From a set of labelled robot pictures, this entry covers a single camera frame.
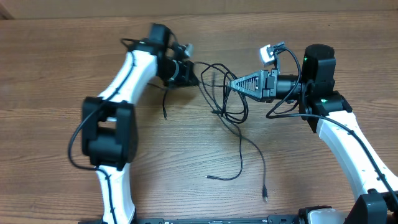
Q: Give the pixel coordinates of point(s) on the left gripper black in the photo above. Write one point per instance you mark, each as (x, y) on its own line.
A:
(186, 71)

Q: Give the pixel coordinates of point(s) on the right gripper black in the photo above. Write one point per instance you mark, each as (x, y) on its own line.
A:
(268, 78)

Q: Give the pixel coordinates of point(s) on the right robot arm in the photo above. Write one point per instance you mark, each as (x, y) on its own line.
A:
(330, 116)

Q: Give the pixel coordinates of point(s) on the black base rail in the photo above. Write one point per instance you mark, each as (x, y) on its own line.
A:
(211, 221)

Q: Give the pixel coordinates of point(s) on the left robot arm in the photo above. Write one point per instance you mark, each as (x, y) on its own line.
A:
(108, 128)

